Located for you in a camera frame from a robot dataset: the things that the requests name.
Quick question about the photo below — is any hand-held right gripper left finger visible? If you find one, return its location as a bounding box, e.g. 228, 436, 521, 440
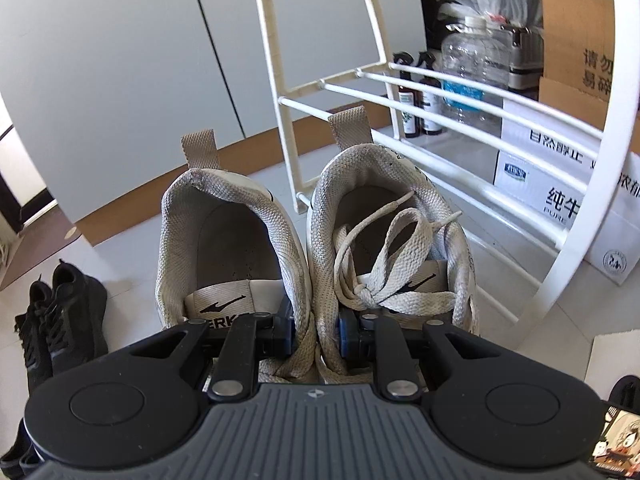
127, 296, 296, 403

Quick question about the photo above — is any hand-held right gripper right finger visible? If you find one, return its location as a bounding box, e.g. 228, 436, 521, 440
337, 309, 506, 403

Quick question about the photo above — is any white mesh-lined sneaker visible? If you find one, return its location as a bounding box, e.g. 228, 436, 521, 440
156, 130, 316, 396
306, 106, 478, 391

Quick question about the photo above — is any black lace-up sneaker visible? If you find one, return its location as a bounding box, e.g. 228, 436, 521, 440
14, 274, 53, 396
45, 259, 108, 376

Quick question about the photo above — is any white shoe rack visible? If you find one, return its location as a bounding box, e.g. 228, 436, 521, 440
250, 0, 640, 356

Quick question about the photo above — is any comic print sneaker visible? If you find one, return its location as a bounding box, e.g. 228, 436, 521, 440
592, 402, 640, 476

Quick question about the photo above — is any brown spray bottle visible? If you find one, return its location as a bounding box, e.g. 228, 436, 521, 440
417, 50, 446, 136
392, 51, 422, 139

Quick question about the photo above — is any brown door mat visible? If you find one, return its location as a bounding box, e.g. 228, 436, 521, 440
0, 205, 90, 292

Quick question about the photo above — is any white milk carton box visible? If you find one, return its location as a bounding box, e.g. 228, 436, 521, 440
492, 96, 640, 287

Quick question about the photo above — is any clear water bottle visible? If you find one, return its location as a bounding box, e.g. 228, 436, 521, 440
440, 15, 512, 137

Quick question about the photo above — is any grey cabinet with wood trim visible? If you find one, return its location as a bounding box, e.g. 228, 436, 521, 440
0, 0, 426, 246

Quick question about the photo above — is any silver metal case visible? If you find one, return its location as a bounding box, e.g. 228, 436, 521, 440
507, 27, 546, 93

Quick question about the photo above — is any brown cardboard box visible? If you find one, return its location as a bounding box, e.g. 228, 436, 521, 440
537, 0, 640, 111

